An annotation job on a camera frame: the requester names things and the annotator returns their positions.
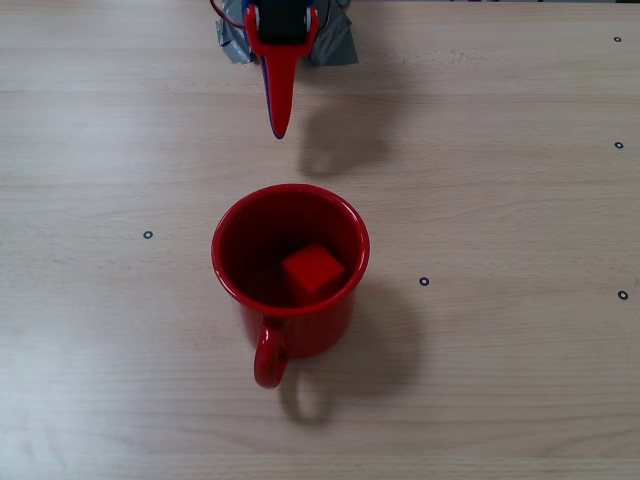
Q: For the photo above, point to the blue gripper, black servo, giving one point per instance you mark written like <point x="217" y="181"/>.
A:
<point x="280" y="52"/>

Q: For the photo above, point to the red cube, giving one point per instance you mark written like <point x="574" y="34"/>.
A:
<point x="312" y="272"/>

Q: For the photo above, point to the red enamel mug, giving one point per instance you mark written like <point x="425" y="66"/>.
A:
<point x="300" y="335"/>

